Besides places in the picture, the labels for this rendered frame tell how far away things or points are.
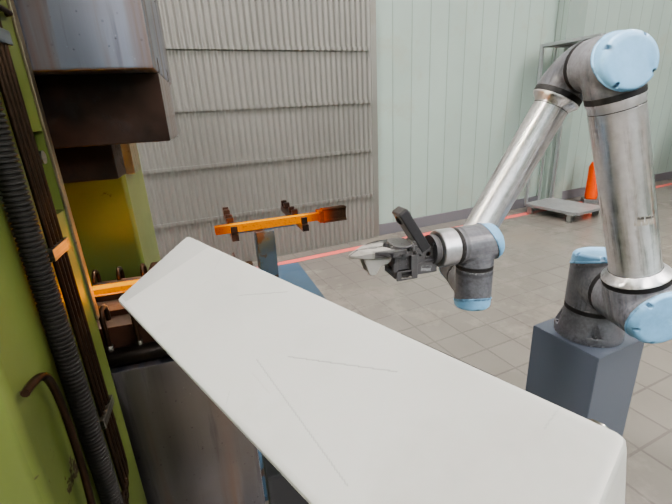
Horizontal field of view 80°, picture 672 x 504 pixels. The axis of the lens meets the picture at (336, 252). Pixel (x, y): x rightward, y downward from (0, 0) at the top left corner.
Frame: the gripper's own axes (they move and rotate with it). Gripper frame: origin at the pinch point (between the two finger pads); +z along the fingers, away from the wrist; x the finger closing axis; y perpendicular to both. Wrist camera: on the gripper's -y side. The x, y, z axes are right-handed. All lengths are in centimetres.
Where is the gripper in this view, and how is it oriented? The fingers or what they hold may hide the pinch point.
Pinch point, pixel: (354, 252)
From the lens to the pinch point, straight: 90.0
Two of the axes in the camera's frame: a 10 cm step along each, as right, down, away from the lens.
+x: -2.9, -3.0, 9.1
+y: 0.5, 9.4, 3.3
